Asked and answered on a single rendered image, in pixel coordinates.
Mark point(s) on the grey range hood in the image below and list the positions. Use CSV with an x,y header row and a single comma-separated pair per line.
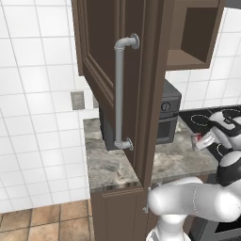
x,y
233,3

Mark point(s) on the dark brown wall cabinet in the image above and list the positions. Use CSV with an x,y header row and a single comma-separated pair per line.
x,y
194,34

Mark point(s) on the dark brown base cabinet door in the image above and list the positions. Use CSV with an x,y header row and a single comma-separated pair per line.
x,y
119,216

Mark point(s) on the black hob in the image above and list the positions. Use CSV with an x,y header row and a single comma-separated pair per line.
x,y
196,120

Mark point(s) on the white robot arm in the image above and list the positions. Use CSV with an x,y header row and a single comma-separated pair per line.
x,y
194,200

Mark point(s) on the red and white can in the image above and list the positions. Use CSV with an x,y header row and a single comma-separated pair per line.
x,y
196,140

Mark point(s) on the grey wall outlet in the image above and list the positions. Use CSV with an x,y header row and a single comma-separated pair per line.
x,y
95,102
77,100

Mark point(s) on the dark oven front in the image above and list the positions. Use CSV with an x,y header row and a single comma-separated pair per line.
x,y
219,230

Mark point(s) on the dark grey toaster oven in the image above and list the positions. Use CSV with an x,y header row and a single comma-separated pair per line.
x,y
168,109

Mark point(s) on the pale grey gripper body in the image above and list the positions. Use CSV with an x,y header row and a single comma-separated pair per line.
x,y
208,139

